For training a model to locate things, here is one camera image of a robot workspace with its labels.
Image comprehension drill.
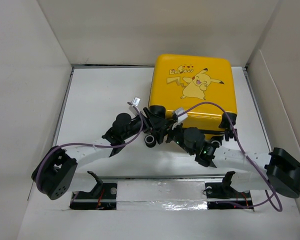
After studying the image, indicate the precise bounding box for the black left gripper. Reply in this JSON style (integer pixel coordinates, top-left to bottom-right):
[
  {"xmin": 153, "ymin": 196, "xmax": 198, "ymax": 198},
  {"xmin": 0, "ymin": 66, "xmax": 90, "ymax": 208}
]
[{"xmin": 122, "ymin": 108, "xmax": 168, "ymax": 141}]

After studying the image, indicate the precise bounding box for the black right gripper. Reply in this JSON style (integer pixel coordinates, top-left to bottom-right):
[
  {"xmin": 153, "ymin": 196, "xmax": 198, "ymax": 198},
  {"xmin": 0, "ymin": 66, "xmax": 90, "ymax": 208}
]
[{"xmin": 152, "ymin": 119, "xmax": 195, "ymax": 156}]

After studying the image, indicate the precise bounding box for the yellow hard-shell suitcase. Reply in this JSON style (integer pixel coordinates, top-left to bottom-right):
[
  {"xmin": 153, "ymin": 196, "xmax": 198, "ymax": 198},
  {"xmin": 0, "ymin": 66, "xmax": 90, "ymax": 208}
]
[{"xmin": 148, "ymin": 54, "xmax": 238, "ymax": 141}]

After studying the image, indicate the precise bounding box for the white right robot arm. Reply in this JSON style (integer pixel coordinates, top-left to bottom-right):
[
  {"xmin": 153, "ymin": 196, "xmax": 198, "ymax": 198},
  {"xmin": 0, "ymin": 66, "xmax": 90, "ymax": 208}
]
[{"xmin": 166, "ymin": 125, "xmax": 300, "ymax": 199}]

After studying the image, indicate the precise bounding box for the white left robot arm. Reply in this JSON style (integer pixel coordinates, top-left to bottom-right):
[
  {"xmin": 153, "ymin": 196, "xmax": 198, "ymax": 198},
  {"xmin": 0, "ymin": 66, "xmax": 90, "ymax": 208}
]
[{"xmin": 31, "ymin": 105, "xmax": 168, "ymax": 200}]

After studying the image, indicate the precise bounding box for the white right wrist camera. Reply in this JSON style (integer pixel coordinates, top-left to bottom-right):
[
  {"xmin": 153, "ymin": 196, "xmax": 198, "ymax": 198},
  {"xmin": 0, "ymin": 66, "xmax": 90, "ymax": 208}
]
[{"xmin": 171, "ymin": 107, "xmax": 188, "ymax": 130}]

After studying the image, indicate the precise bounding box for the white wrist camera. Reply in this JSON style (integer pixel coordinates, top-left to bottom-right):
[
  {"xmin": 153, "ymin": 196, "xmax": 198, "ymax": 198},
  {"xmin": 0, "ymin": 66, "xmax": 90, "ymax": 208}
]
[
  {"xmin": 171, "ymin": 107, "xmax": 188, "ymax": 130},
  {"xmin": 127, "ymin": 96, "xmax": 141, "ymax": 115}
]

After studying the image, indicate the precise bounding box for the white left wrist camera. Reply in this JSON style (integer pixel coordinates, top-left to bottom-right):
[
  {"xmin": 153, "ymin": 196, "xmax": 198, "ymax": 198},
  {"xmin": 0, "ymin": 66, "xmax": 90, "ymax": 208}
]
[{"xmin": 127, "ymin": 96, "xmax": 141, "ymax": 115}]

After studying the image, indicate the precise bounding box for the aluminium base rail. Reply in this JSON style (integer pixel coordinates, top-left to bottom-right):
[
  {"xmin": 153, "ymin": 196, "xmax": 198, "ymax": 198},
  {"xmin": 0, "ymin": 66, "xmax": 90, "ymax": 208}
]
[{"xmin": 69, "ymin": 173, "xmax": 256, "ymax": 205}]

